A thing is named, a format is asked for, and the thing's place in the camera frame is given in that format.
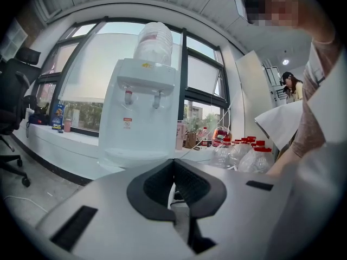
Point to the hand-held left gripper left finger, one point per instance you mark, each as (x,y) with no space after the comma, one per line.
(114,226)

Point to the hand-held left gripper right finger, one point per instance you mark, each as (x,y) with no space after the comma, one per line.
(244,213)

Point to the white water dispenser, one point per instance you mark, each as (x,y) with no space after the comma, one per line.
(138,123)

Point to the person's right forearm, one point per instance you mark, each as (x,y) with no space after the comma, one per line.
(283,161)

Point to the large clear water bottle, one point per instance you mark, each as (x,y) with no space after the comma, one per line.
(154,43)

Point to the pink and red plastic bag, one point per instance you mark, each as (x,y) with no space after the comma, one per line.
(221,135)

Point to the white window ledge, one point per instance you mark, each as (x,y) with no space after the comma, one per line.
(78,150)

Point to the small bottle with red cap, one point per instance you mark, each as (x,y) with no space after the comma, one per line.
(205,137)

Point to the brown bag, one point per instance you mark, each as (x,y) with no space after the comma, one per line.
(190,139)

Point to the pink tumbler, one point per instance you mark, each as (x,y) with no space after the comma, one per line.
(180,135)

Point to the small pink cup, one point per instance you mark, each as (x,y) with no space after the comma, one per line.
(67,125)

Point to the person's brown printed shirt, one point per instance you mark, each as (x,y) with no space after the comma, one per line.
(311,123)

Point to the blue printed box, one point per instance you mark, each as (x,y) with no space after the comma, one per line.
(58,116)

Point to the black bag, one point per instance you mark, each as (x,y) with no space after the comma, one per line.
(38,116)

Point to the round ceiling light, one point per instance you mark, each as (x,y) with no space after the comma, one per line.
(285,62)

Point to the black framed window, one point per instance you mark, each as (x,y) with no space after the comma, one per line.
(81,72)

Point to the black office chair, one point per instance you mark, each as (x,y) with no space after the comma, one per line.
(13,96)

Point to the person's head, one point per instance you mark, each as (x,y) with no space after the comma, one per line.
(279,7)

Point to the white cube shelf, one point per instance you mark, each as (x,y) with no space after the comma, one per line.
(13,41)

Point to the black head camera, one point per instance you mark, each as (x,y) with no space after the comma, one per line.
(242,5)

